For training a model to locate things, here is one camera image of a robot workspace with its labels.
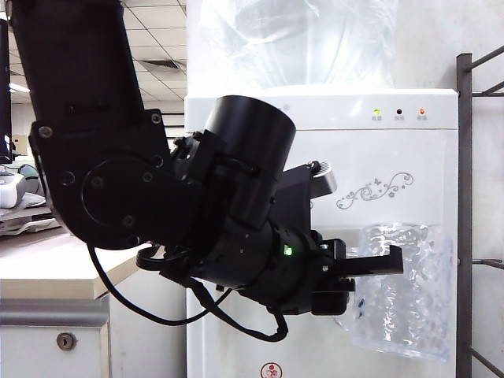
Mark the dark brown metal shelf rack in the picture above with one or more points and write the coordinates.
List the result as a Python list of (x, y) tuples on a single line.
[(464, 197)]

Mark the ceiling air vent grille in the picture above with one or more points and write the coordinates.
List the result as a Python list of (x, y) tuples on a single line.
[(161, 65)]

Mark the white grey desktop device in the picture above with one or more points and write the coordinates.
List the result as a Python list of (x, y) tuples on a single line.
[(10, 189)]

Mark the grey paper tray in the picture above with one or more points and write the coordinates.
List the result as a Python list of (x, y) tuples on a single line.
[(23, 224)]

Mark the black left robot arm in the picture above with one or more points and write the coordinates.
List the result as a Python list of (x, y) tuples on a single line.
[(98, 118)]

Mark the clear textured plastic mug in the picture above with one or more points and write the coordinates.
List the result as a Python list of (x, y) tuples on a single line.
[(409, 315)]

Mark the black monitor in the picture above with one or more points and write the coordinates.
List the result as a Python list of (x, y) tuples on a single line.
[(4, 98)]

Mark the fluorescent ceiling light panel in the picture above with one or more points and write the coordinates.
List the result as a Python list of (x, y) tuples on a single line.
[(19, 87)]

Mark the clear plastic water bag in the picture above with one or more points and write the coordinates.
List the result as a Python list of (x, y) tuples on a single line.
[(315, 39)]

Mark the round metal cabinet lock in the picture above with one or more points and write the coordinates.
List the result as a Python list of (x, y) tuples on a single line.
[(66, 341)]

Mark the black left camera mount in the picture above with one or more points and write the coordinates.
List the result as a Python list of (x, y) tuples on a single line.
[(291, 197)]

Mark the white desk cabinet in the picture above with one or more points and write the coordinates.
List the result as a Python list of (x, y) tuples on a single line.
[(149, 334)]

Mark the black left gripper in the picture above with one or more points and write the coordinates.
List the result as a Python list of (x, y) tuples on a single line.
[(334, 295)]

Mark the white water dispenser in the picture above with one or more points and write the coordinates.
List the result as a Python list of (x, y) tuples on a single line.
[(393, 157)]

